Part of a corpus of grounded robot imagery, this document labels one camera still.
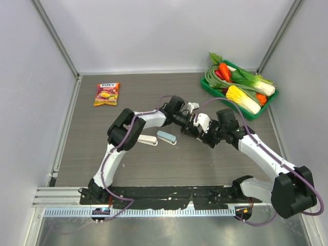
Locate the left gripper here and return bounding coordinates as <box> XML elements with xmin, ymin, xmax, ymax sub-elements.
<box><xmin>173</xmin><ymin>112</ymin><xmax>200</xmax><ymax>140</ymax></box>

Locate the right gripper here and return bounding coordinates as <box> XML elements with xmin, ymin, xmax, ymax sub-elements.
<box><xmin>198</xmin><ymin>117</ymin><xmax>227</xmax><ymax>148</ymax></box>

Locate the blue white stapler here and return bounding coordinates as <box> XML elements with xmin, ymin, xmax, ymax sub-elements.
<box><xmin>157</xmin><ymin>131</ymin><xmax>177</xmax><ymax>145</ymax></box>

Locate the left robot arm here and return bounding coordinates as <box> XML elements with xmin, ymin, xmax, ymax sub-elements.
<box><xmin>81</xmin><ymin>96</ymin><xmax>186</xmax><ymax>204</ymax></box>

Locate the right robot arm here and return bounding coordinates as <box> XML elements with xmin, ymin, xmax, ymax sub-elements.
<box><xmin>193</xmin><ymin>109</ymin><xmax>324</xmax><ymax>218</ymax></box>

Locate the green plastic tray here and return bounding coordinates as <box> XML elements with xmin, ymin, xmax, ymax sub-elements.
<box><xmin>201</xmin><ymin>53</ymin><xmax>278</xmax><ymax>120</ymax></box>

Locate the napa cabbage toy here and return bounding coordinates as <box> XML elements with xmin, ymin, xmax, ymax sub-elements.
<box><xmin>225</xmin><ymin>86</ymin><xmax>261</xmax><ymax>115</ymax></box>

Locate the green long beans bundle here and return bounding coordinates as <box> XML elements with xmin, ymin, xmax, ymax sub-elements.
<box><xmin>204</xmin><ymin>65</ymin><xmax>259</xmax><ymax>103</ymax></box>

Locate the red pepper toy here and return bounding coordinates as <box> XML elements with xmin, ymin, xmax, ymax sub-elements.
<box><xmin>214</xmin><ymin>70</ymin><xmax>225</xmax><ymax>80</ymax></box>

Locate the small orange tomato toy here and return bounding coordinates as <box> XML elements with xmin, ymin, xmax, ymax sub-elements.
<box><xmin>256</xmin><ymin>93</ymin><xmax>268</xmax><ymax>107</ymax></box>

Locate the orange carrot toy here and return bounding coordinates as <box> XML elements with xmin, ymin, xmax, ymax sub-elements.
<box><xmin>218</xmin><ymin>63</ymin><xmax>231</xmax><ymax>83</ymax></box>

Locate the bok choy toy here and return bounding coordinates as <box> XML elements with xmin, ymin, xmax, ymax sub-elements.
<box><xmin>232</xmin><ymin>68</ymin><xmax>276</xmax><ymax>96</ymax></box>

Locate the candy bag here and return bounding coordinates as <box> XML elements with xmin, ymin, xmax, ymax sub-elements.
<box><xmin>94</xmin><ymin>83</ymin><xmax>120</xmax><ymax>107</ymax></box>

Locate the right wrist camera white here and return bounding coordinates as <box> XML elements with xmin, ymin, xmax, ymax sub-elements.
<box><xmin>193</xmin><ymin>113</ymin><xmax>211</xmax><ymax>133</ymax></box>

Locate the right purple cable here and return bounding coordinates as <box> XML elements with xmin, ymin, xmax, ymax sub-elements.
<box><xmin>195</xmin><ymin>97</ymin><xmax>323</xmax><ymax>227</ymax></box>

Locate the purple cable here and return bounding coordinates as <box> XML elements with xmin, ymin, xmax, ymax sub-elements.
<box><xmin>95</xmin><ymin>95</ymin><xmax>195</xmax><ymax>223</ymax></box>
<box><xmin>195</xmin><ymin>97</ymin><xmax>323</xmax><ymax>227</ymax></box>

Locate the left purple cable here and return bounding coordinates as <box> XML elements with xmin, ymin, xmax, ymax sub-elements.
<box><xmin>95</xmin><ymin>95</ymin><xmax>195</xmax><ymax>223</ymax></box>

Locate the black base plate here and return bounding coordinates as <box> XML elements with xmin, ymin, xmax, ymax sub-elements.
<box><xmin>78</xmin><ymin>186</ymin><xmax>261</xmax><ymax>210</ymax></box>

